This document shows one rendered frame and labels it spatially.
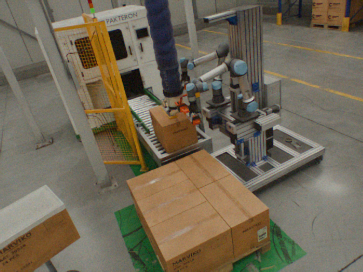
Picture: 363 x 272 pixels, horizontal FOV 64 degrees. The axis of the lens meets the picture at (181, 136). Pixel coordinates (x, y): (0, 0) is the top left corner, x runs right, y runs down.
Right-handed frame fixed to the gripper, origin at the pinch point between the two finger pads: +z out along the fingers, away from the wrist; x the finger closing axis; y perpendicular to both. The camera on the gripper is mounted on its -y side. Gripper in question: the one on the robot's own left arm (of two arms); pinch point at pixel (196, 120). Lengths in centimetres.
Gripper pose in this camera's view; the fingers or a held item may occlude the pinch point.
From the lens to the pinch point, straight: 274.7
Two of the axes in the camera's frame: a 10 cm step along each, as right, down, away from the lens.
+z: 1.7, 8.5, 5.0
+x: -9.3, 3.0, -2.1
